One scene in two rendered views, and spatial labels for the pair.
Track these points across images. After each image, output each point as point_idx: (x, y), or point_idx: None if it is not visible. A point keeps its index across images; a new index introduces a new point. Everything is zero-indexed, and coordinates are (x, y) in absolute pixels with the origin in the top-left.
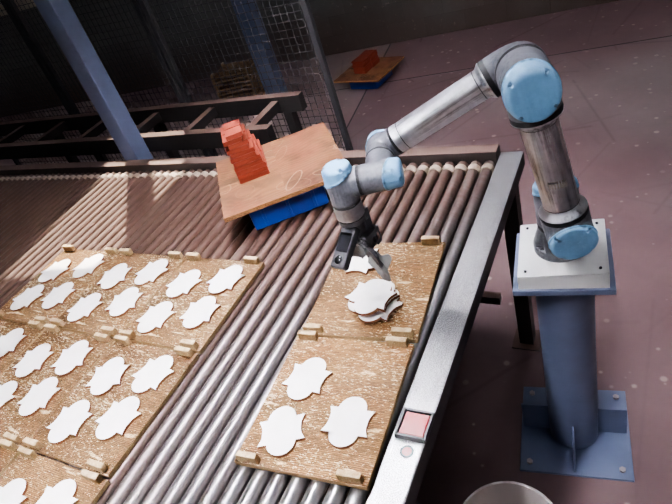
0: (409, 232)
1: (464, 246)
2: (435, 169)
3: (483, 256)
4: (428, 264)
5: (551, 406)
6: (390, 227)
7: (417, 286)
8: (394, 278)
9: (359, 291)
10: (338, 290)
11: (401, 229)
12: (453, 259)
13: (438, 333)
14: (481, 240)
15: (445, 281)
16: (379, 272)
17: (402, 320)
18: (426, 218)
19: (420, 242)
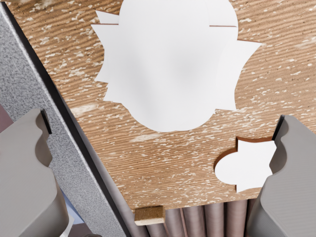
0: (205, 215)
1: (111, 208)
2: None
3: (73, 199)
4: (129, 178)
5: None
6: (237, 221)
7: (114, 134)
8: (171, 141)
9: (214, 74)
10: (294, 81)
11: (217, 220)
12: (108, 189)
13: (1, 38)
14: (95, 217)
15: (90, 154)
16: (21, 135)
17: (77, 38)
18: (190, 234)
19: (169, 209)
